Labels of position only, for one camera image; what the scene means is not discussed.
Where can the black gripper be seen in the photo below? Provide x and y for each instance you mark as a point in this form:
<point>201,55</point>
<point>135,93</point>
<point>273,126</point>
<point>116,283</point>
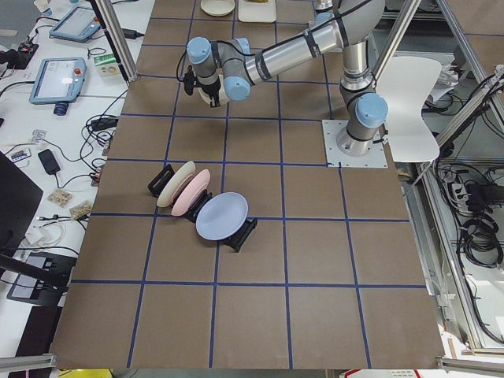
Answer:
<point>211,90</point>

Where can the white bowl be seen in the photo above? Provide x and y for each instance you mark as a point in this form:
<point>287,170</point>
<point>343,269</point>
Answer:
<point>223,98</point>

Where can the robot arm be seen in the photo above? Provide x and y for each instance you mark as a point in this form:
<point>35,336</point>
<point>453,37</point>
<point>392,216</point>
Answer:
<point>229,65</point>

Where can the cream plate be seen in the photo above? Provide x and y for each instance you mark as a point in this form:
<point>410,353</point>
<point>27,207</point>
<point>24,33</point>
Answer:
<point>176,184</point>

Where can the pink plate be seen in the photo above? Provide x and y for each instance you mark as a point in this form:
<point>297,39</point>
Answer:
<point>190,193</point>

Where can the white round plate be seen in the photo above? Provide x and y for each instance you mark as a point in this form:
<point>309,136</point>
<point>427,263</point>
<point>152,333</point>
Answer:
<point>217,8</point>

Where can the white rectangular tray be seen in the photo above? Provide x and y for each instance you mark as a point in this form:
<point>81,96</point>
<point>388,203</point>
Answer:
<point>257,11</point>

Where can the black power adapter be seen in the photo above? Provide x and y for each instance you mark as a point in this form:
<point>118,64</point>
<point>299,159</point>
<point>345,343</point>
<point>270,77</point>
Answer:
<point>131,33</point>

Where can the light blue plate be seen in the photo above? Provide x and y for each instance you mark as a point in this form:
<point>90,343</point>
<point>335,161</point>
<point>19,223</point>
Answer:
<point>222,216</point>

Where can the green white box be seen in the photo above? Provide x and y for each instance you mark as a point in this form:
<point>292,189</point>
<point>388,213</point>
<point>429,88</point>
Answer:
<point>106,65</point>

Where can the black dish rack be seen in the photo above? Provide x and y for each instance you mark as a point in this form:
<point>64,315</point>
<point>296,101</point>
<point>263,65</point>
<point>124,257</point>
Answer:
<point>235,241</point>

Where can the teach pendant tablet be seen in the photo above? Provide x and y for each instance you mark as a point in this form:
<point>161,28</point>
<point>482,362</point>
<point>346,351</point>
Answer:
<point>78,25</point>
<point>58,80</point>

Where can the white chair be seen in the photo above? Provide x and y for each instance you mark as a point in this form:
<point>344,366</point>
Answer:
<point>405,84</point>

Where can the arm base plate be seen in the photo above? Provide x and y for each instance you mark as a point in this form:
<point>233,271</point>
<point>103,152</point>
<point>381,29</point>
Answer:
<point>343,152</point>

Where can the aluminium frame post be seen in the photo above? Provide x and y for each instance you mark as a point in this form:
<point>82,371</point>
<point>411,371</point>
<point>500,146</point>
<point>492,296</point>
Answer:
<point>104,11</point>

